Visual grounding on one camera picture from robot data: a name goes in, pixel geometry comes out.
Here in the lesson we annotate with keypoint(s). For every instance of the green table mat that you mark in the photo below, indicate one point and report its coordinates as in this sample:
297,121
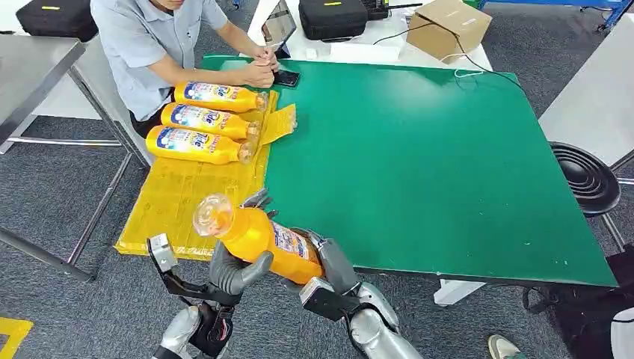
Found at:
446,173

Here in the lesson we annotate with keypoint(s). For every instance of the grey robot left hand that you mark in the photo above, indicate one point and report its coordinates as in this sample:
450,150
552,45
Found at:
230,275

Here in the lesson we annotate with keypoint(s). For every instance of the person's shoe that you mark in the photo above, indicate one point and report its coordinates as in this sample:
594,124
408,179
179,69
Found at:
505,348

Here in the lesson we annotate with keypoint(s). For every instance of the black round stool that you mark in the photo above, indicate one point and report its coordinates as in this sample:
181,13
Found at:
587,178

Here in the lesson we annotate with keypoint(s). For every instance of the black smartphone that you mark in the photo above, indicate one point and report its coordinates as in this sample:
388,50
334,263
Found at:
286,78

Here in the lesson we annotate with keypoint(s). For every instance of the yellow sheet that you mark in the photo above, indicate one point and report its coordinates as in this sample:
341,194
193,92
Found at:
173,203

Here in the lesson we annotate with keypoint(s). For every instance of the small white charger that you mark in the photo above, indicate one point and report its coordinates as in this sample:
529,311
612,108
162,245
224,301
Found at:
311,52

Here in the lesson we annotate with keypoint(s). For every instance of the person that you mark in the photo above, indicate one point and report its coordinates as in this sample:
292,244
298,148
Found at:
148,49

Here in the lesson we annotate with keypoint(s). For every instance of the orange drink bottle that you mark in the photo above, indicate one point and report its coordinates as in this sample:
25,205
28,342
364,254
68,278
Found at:
208,121
198,146
218,96
257,238

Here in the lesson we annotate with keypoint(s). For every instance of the black bag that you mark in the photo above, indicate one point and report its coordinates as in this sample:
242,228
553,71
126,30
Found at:
584,317

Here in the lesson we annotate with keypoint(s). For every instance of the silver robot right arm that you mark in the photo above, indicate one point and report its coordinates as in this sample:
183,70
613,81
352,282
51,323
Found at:
379,332

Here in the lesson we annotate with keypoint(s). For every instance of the cardboard box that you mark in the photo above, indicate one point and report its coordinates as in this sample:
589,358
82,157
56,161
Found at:
446,30

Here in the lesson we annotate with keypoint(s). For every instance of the yellow floor tape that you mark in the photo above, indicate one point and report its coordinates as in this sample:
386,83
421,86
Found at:
12,333

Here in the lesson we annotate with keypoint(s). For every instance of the grey table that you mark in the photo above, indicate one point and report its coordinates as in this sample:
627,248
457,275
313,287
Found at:
592,101

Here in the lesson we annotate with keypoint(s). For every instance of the steel table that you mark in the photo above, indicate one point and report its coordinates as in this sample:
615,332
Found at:
29,64

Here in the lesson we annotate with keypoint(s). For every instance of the white table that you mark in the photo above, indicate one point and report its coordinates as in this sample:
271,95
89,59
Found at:
389,35

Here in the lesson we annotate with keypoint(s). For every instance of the black radio device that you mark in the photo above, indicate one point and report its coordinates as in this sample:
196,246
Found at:
376,8

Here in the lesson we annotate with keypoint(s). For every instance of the blue metal frame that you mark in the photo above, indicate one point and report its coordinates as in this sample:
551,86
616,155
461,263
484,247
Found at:
614,11

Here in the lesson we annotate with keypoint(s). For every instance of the black carry case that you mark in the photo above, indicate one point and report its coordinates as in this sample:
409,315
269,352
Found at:
333,19
57,17

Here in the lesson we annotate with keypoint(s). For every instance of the white table leg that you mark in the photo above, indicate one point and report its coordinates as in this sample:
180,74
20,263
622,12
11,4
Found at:
455,293

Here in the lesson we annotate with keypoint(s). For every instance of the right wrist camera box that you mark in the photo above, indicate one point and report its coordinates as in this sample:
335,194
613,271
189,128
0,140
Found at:
324,299

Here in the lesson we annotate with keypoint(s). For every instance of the tablet on stand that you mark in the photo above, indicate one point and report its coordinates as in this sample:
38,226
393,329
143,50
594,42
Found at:
279,27

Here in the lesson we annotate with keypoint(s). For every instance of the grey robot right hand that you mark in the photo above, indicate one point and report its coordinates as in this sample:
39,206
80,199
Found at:
337,265

